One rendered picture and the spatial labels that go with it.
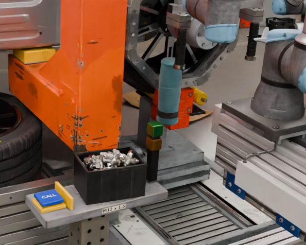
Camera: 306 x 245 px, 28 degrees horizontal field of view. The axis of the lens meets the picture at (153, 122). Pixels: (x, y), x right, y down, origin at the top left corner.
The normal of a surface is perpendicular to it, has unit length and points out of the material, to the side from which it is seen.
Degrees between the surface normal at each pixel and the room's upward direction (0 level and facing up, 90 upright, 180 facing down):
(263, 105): 72
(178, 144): 0
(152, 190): 0
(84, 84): 90
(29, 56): 90
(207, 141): 0
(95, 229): 90
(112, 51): 90
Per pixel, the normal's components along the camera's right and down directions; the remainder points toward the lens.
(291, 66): -0.96, 0.00
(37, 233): 0.52, 0.36
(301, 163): -0.84, 0.15
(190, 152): 0.07, -0.92
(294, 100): 0.39, 0.08
